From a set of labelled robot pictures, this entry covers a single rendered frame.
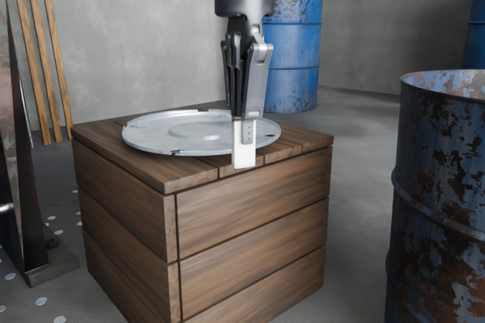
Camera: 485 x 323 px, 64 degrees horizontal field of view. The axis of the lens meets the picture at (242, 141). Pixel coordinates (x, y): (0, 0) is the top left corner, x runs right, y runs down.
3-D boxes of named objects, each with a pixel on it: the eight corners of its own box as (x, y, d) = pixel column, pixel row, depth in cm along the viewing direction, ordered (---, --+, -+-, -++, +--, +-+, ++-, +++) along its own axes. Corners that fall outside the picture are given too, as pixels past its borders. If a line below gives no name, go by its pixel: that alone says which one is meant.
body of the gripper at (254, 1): (206, -15, 51) (207, 58, 53) (226, -22, 43) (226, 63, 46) (259, -12, 53) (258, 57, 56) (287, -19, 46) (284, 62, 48)
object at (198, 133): (289, 119, 83) (289, 114, 83) (265, 162, 56) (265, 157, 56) (163, 112, 90) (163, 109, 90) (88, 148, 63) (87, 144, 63)
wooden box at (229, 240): (324, 286, 87) (334, 135, 77) (175, 383, 63) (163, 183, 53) (216, 220, 116) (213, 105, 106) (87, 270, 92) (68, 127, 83)
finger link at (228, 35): (228, 32, 50) (224, 32, 51) (228, 118, 53) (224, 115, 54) (257, 32, 51) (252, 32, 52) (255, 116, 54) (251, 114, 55)
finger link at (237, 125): (253, 116, 53) (255, 117, 53) (252, 164, 55) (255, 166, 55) (233, 117, 52) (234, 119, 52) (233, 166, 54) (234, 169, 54)
